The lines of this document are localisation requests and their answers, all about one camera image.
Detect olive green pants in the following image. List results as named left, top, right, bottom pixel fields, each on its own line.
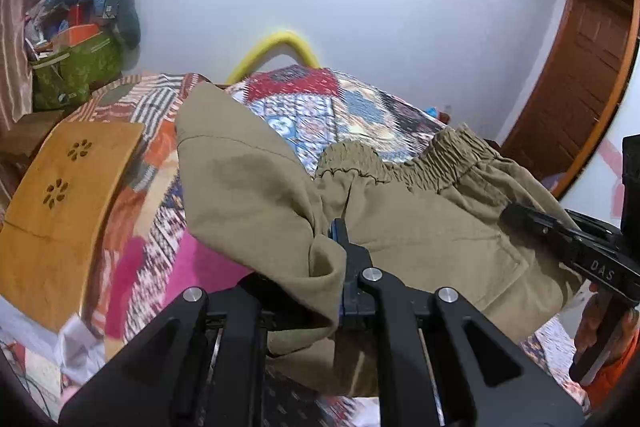
left=176, top=83, right=582, bottom=397

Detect orange sleeve forearm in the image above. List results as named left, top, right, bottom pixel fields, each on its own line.
left=582, top=331, right=639, bottom=410

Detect folded pink garment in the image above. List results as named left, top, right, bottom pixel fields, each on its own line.
left=104, top=231, right=250, bottom=343

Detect brown wooden door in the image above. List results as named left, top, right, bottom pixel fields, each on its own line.
left=502, top=0, right=639, bottom=197

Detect wooden headboard panel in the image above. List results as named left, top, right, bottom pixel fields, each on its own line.
left=1, top=121, right=143, bottom=332

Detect colourful patchwork bedspread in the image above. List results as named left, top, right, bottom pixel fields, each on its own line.
left=0, top=65, right=591, bottom=427

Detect pile of clothes and bags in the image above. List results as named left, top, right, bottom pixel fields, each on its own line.
left=25, top=0, right=141, bottom=112

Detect yellow curved bed frame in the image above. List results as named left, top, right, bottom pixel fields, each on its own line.
left=224, top=30, right=321, bottom=86

